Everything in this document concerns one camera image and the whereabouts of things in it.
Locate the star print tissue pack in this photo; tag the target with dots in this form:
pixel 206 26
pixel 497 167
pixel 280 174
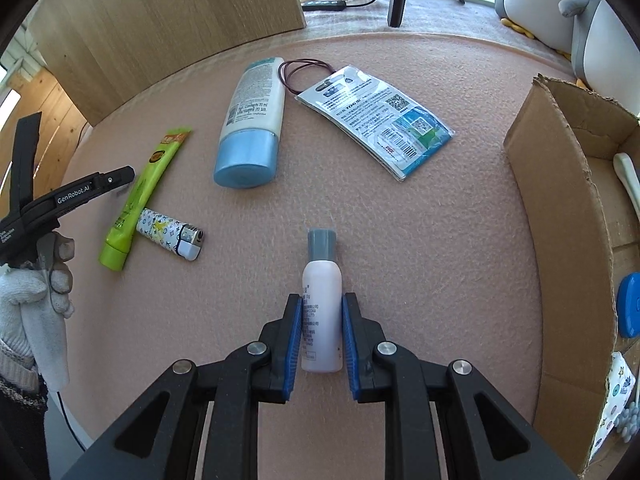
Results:
pixel 617 385

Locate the cardboard box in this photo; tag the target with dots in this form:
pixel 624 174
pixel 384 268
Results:
pixel 555 240

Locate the blue round tape measure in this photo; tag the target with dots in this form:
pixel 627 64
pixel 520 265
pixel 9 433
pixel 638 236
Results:
pixel 631 305

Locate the white lotion bottle blue cap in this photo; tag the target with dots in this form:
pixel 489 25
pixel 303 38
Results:
pixel 255 105

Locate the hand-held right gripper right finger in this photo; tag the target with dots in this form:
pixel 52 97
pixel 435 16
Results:
pixel 349 350

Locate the silver blue packet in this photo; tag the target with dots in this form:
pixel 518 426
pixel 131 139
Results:
pixel 370 120

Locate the green tube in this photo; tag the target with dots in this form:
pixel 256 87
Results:
pixel 140 195

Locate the white patterned lighter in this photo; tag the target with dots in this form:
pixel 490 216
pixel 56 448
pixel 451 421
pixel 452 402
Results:
pixel 165 230

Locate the large penguin plush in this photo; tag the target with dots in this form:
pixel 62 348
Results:
pixel 530 5

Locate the pine slat panel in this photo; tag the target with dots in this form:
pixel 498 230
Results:
pixel 55 125

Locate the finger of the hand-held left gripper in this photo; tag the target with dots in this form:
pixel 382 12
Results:
pixel 25 160
pixel 120 177

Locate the small penguin plush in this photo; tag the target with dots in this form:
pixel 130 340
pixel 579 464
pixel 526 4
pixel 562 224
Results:
pixel 605 50

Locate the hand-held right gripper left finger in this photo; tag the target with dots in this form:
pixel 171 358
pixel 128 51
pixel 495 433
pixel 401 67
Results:
pixel 292 350

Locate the small white bottle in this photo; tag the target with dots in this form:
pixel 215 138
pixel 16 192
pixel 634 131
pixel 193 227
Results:
pixel 322 290

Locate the light wood board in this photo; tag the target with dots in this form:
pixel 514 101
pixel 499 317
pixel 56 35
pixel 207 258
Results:
pixel 165 20

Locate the person's left forearm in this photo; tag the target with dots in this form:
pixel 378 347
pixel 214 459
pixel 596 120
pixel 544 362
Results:
pixel 20 420

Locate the plaid cloth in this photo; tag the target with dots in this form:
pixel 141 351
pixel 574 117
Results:
pixel 450 20

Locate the person's left hand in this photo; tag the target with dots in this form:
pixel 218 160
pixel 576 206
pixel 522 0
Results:
pixel 35 310

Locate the black inline remote control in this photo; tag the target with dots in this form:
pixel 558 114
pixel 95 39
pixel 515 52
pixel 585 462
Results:
pixel 325 5

